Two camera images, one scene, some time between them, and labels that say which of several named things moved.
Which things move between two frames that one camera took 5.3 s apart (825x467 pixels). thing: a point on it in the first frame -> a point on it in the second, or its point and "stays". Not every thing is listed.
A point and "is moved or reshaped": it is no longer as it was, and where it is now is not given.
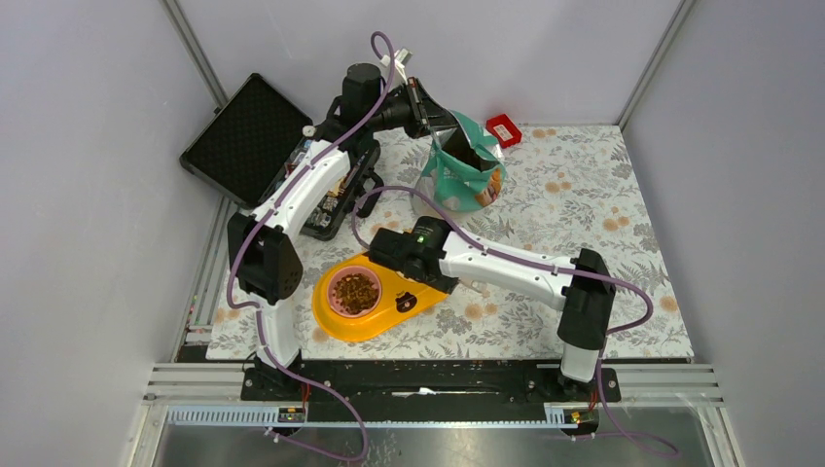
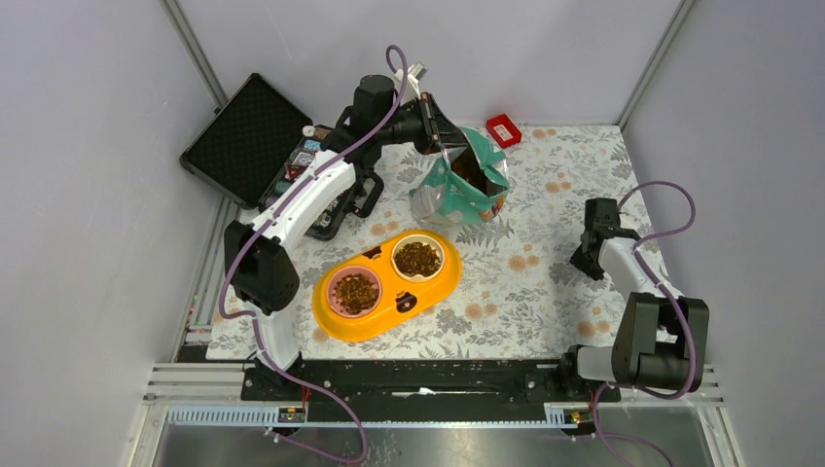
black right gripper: (446, 285) -> (580, 262)
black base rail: (423, 391) stays
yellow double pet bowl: (362, 298) stays
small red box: (504, 129) stays
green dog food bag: (465, 172) is moved or reshaped
